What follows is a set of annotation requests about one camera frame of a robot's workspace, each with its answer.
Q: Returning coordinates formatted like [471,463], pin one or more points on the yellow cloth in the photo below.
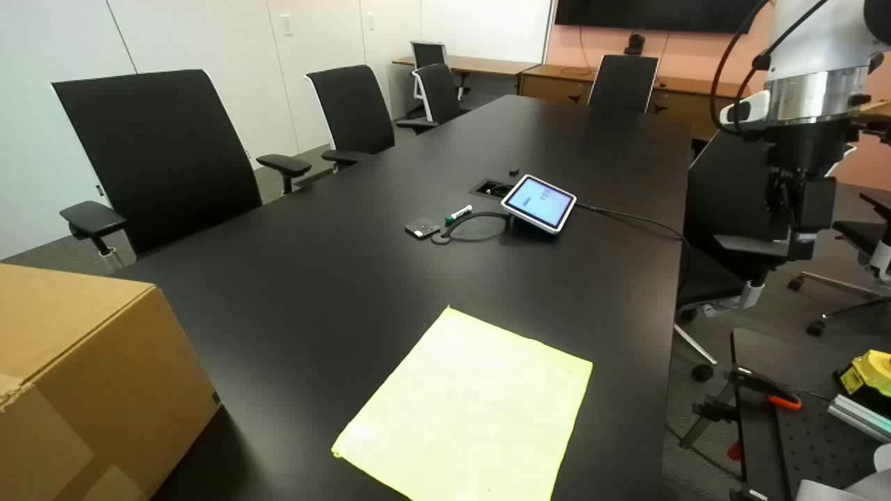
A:
[475,407]

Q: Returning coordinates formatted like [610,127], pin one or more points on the tablet on black stand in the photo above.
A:
[538,202]

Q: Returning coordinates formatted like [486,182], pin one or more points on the green capped marker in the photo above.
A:
[457,215]

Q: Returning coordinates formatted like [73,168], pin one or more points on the teal grey bar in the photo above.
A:
[858,420]

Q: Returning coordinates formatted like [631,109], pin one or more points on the black webcam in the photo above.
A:
[637,42]

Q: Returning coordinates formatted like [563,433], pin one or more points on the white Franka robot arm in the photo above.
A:
[816,45]

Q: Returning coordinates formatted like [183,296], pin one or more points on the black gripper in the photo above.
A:
[809,147]

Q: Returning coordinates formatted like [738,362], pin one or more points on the black wall television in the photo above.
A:
[659,12]

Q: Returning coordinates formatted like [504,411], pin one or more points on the black office chair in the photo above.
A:
[439,91]
[162,155]
[872,239]
[426,55]
[623,86]
[726,204]
[351,108]

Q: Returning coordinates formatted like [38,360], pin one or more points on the brown cardboard box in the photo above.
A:
[84,371]

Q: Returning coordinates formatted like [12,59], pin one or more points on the wooden desk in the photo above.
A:
[482,65]

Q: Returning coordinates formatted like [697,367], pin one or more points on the black tripod stand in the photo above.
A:
[738,407]

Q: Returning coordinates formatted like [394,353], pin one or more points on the black phone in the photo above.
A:
[424,230]

